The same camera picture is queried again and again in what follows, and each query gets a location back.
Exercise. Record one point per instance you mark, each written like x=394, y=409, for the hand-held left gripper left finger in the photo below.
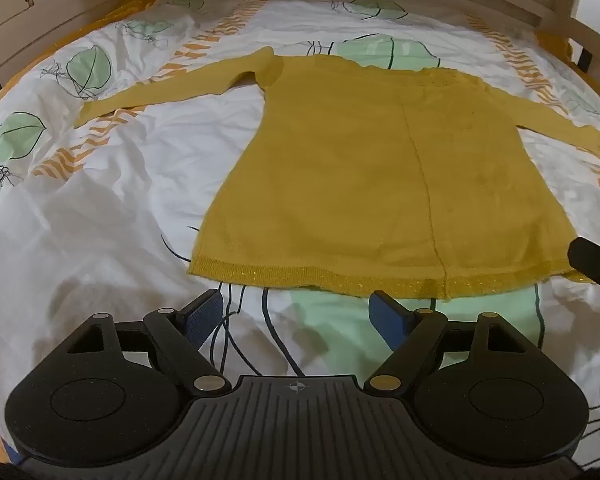
x=206, y=314

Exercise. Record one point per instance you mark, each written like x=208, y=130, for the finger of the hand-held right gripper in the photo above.
x=592, y=260

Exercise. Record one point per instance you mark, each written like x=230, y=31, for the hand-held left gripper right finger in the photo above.
x=383, y=312

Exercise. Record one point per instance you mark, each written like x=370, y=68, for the mustard yellow knit sweater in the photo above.
x=380, y=185

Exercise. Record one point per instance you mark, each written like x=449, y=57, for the white leaf print duvet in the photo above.
x=105, y=210

